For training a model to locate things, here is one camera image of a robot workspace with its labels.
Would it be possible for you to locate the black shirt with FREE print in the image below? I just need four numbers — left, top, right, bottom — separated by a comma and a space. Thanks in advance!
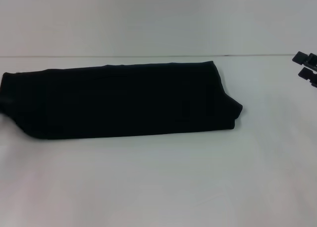
0, 60, 244, 140

